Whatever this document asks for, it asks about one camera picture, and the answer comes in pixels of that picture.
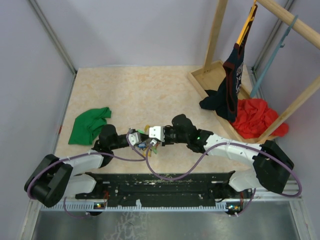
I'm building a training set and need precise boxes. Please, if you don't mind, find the bunch of tagged keys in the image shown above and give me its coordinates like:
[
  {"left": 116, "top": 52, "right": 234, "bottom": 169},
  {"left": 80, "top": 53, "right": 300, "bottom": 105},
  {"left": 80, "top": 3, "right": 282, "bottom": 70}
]
[{"left": 136, "top": 141, "right": 160, "bottom": 158}]

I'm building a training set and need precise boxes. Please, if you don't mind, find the large metal keyring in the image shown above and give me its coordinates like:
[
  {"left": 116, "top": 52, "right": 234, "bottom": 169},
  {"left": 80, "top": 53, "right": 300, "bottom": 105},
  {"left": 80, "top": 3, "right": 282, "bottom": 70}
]
[{"left": 144, "top": 124, "right": 151, "bottom": 136}]

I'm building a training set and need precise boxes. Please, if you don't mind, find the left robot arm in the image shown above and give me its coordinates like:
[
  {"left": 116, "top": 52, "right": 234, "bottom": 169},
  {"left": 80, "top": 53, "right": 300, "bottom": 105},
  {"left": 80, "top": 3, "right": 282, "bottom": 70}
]
[{"left": 24, "top": 124, "right": 149, "bottom": 208}]

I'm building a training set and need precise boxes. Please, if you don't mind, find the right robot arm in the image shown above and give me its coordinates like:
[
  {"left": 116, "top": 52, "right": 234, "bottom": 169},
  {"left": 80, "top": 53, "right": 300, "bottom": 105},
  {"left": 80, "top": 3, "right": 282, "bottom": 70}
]
[{"left": 160, "top": 114, "right": 294, "bottom": 198}]

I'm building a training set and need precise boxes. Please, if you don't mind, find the green cloth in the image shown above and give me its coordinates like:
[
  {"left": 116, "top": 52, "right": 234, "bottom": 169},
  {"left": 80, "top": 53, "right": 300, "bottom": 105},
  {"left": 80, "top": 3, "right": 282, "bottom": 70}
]
[{"left": 68, "top": 107, "right": 112, "bottom": 146}]

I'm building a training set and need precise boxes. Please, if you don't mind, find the dark navy jersey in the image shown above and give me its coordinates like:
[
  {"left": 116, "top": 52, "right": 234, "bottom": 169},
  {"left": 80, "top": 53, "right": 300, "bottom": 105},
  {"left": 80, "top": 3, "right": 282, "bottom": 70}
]
[{"left": 199, "top": 43, "right": 245, "bottom": 123}]

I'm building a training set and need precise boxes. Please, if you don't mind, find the red cloth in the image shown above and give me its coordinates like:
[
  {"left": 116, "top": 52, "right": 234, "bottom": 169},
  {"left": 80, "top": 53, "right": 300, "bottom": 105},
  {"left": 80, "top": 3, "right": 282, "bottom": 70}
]
[{"left": 231, "top": 98, "right": 279, "bottom": 139}]

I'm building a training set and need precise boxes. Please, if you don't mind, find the blue clothes hanger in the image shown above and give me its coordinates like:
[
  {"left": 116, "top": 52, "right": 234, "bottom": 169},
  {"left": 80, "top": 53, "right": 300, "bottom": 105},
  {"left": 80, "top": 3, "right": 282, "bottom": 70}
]
[{"left": 250, "top": 15, "right": 299, "bottom": 98}]

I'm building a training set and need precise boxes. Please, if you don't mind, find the yellow clothes hanger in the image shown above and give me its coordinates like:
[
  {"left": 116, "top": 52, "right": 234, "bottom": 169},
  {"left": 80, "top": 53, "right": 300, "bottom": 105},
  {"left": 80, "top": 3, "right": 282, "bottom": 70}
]
[{"left": 236, "top": 0, "right": 258, "bottom": 46}]

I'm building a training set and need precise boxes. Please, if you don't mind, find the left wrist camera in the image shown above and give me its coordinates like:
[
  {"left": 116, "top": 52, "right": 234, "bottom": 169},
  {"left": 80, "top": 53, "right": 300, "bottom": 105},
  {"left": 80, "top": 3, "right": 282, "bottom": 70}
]
[{"left": 128, "top": 128, "right": 142, "bottom": 146}]

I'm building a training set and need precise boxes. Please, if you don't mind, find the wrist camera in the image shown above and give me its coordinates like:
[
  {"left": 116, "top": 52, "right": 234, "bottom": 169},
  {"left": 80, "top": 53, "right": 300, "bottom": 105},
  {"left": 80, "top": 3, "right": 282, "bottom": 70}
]
[
  {"left": 128, "top": 128, "right": 142, "bottom": 146},
  {"left": 148, "top": 126, "right": 165, "bottom": 142}
]

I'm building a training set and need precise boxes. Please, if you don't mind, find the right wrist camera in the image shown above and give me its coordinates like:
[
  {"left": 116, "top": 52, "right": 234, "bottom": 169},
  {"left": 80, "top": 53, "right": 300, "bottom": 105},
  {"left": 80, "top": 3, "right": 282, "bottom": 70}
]
[{"left": 148, "top": 126, "right": 165, "bottom": 142}]

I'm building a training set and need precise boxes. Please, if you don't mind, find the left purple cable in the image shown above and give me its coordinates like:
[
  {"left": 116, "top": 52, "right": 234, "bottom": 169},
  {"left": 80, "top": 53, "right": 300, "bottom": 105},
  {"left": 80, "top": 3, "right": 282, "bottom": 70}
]
[{"left": 26, "top": 129, "right": 148, "bottom": 219}]

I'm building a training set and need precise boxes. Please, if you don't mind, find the purple cable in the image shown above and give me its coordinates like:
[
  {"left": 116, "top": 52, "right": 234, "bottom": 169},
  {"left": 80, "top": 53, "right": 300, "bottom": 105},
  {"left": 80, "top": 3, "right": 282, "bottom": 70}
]
[
  {"left": 26, "top": 129, "right": 148, "bottom": 219},
  {"left": 145, "top": 141, "right": 303, "bottom": 218}
]

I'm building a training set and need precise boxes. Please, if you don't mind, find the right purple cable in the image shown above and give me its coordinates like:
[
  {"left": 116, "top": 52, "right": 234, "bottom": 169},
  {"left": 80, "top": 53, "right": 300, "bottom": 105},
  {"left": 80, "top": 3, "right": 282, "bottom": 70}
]
[{"left": 145, "top": 141, "right": 303, "bottom": 218}]

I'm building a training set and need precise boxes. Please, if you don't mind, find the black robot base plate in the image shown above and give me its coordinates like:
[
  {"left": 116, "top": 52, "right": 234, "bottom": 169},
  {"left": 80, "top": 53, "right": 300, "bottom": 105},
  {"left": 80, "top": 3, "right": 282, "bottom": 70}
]
[{"left": 75, "top": 172, "right": 245, "bottom": 201}]

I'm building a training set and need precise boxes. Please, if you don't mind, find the aluminium frame rail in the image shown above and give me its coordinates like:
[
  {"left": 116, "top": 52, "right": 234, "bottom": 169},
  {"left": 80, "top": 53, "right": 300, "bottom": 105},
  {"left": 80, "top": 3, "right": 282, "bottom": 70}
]
[{"left": 39, "top": 187, "right": 302, "bottom": 215}]

